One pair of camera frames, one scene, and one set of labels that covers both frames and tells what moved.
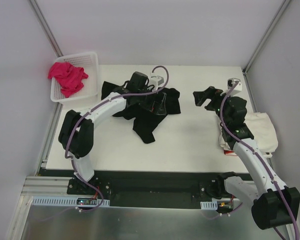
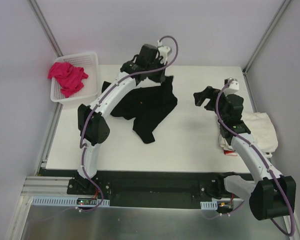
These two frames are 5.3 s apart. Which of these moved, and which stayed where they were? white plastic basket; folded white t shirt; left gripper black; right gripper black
Moved: left gripper black
Stayed: right gripper black; folded white t shirt; white plastic basket
